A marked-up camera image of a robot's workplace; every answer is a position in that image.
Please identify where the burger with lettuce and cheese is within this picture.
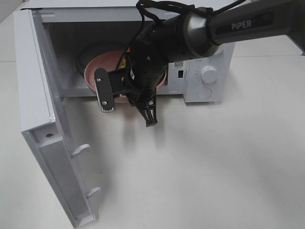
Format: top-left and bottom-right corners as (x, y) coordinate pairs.
(119, 47), (130, 69)

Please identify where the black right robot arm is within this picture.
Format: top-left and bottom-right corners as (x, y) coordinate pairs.
(125, 0), (305, 127)

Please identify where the glass microwave turntable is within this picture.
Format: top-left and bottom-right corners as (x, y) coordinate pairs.
(74, 40), (126, 77)

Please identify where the white microwave door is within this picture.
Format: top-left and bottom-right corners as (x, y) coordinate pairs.
(14, 10), (100, 229)

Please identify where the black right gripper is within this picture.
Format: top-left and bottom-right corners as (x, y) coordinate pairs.
(122, 54), (167, 127)

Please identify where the white microwave knob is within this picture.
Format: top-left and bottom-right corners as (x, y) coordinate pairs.
(200, 66), (218, 83)

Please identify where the white microwave oven body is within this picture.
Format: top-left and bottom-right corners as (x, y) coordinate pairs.
(20, 0), (244, 104)

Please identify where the round white door button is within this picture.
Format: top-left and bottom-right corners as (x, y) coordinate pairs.
(197, 88), (212, 100)

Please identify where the pink round plate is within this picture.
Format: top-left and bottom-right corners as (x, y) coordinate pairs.
(84, 50), (167, 104)

